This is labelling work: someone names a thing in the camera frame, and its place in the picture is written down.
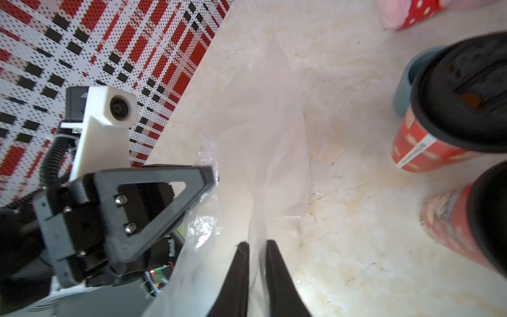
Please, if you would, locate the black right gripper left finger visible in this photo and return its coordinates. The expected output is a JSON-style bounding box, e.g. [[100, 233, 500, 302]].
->
[[207, 242, 250, 317]]

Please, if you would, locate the pink plush toy red dress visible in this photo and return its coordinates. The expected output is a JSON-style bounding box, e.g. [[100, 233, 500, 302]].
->
[[378, 0, 496, 31]]

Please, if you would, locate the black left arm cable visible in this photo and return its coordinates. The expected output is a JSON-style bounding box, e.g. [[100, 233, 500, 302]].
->
[[7, 134, 78, 209]]

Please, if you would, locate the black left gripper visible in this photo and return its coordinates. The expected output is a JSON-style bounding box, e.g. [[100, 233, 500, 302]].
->
[[33, 166, 215, 287]]

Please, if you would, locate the red milk tea cup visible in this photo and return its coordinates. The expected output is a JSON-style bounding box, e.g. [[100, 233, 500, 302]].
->
[[391, 32, 506, 173], [419, 161, 506, 277]]

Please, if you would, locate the clear plastic carrier bag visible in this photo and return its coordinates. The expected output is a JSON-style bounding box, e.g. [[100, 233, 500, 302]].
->
[[145, 40, 310, 316]]

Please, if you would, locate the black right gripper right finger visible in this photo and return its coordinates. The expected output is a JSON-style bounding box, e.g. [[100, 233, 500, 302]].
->
[[265, 240, 311, 317]]

